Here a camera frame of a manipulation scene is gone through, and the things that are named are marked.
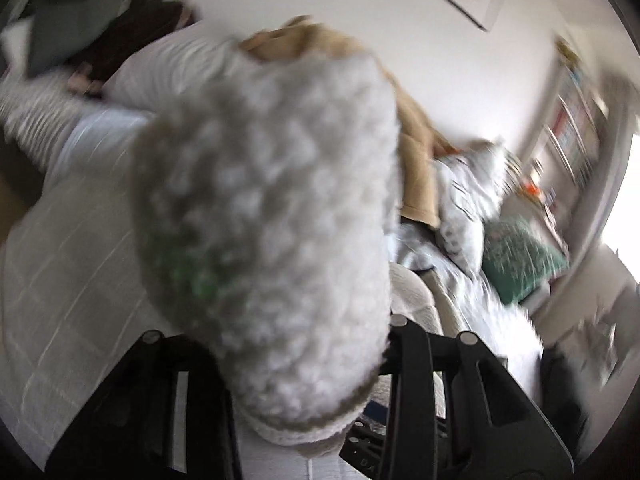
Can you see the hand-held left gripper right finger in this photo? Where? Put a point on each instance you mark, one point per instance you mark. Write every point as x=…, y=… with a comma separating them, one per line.
x=412, y=360

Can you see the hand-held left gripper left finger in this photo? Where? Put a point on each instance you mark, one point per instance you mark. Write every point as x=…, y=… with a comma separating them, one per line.
x=185, y=355

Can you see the white fleece jacket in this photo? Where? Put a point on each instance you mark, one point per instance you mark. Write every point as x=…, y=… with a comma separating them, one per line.
x=270, y=210

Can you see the dark grey clothes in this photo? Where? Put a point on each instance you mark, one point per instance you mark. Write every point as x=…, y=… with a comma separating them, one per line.
x=75, y=10

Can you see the white bed sheet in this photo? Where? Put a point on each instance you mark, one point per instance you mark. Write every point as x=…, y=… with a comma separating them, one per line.
x=75, y=270

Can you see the green patterned pillow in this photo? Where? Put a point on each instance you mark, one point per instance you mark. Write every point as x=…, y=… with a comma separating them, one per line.
x=520, y=260

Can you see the black object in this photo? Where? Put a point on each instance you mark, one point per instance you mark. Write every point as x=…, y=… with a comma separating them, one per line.
x=565, y=395

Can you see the grey white patterned pillow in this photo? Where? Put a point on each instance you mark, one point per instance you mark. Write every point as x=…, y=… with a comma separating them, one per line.
x=470, y=200

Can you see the tan cloth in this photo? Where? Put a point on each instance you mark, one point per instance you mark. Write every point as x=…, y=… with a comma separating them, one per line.
x=417, y=160

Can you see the bright window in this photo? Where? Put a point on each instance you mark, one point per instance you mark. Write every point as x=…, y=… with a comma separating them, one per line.
x=625, y=200

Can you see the white bookshelf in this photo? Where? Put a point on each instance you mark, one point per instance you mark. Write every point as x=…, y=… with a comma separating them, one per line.
x=575, y=125

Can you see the striped grey cloth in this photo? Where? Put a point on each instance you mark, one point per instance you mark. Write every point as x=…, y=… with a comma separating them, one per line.
x=35, y=110

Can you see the dark brown cloth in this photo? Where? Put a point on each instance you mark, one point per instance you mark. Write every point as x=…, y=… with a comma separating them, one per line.
x=140, y=30

